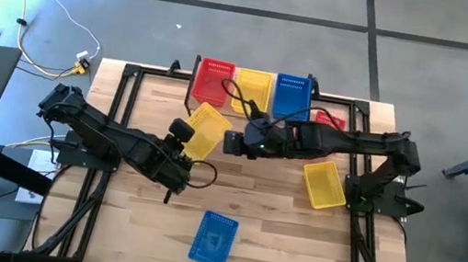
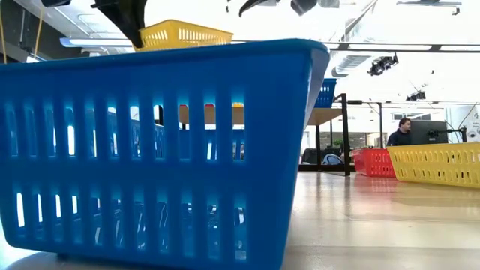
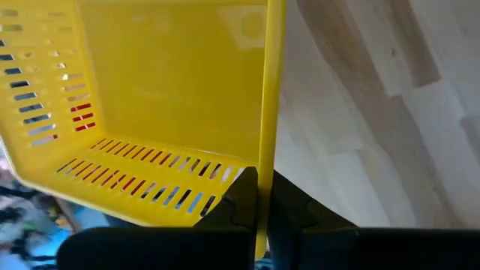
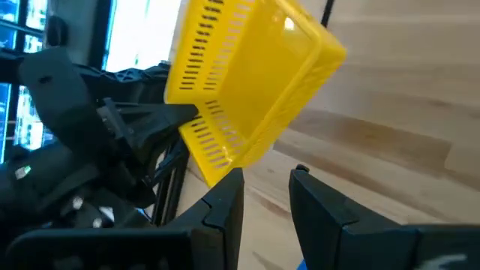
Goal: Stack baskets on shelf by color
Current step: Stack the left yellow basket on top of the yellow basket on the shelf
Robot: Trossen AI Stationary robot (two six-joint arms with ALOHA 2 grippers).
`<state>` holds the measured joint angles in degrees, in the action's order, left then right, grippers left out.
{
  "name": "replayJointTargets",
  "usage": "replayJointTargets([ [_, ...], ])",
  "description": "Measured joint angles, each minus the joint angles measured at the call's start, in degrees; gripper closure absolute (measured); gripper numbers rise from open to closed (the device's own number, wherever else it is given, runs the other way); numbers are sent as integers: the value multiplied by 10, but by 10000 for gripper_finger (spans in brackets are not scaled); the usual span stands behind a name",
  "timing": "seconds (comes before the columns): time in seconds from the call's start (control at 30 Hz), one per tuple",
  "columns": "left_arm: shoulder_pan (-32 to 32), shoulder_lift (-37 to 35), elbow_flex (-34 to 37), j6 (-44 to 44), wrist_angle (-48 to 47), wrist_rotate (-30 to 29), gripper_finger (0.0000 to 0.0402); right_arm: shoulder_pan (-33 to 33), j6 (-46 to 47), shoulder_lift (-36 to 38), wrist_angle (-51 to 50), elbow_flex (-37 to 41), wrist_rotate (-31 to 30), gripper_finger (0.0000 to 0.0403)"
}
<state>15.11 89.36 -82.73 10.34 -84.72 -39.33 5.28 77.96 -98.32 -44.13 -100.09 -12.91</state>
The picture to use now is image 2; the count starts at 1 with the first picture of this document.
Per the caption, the white and blue object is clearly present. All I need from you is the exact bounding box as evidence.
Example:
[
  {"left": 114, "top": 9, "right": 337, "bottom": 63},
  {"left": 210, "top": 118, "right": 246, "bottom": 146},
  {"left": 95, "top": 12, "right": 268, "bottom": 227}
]
[{"left": 322, "top": 152, "right": 344, "bottom": 166}]

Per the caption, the black computer monitor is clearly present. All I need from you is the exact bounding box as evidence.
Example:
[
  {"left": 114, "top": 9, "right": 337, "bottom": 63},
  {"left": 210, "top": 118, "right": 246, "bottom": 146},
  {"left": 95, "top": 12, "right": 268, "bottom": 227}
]
[{"left": 409, "top": 119, "right": 449, "bottom": 146}]

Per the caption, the black office chair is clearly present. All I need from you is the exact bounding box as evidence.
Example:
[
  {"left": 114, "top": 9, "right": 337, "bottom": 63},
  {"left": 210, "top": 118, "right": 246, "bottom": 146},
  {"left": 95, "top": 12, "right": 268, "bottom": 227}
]
[{"left": 301, "top": 147, "right": 326, "bottom": 166}]

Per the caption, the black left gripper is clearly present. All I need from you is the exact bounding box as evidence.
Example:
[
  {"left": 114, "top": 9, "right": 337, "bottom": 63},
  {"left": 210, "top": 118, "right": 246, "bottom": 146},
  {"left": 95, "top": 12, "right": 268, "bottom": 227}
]
[{"left": 40, "top": 0, "right": 149, "bottom": 50}]

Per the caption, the wooden shelf with black legs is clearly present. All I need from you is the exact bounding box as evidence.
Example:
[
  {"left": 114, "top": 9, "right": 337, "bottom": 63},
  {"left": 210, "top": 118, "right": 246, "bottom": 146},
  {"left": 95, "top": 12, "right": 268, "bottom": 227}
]
[{"left": 153, "top": 92, "right": 352, "bottom": 177}]

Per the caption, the person at monitor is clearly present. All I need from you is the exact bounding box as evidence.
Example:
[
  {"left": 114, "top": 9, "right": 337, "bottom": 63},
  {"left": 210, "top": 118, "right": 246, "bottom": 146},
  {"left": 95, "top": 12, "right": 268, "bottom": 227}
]
[{"left": 386, "top": 118, "right": 413, "bottom": 147}]

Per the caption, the black ceiling-mounted device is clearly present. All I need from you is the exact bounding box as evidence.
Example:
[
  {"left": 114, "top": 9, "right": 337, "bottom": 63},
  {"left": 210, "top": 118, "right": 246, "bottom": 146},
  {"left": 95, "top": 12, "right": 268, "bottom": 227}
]
[
  {"left": 366, "top": 52, "right": 400, "bottom": 77},
  {"left": 405, "top": 89, "right": 428, "bottom": 102}
]

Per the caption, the yellow cable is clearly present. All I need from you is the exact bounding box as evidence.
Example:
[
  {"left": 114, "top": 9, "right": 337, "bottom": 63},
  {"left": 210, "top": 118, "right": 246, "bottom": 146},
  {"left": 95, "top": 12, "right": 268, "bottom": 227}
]
[{"left": 0, "top": 0, "right": 45, "bottom": 65}]

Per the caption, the black background rig frame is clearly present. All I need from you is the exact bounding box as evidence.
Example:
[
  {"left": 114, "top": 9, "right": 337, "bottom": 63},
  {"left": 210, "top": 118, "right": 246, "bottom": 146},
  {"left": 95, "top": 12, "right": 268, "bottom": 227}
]
[{"left": 346, "top": 99, "right": 480, "bottom": 151}]

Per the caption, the black aluminium rig frame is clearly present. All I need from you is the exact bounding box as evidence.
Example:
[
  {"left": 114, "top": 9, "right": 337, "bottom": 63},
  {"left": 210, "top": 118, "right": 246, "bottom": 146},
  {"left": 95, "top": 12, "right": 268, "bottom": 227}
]
[{"left": 298, "top": 163, "right": 356, "bottom": 173}]

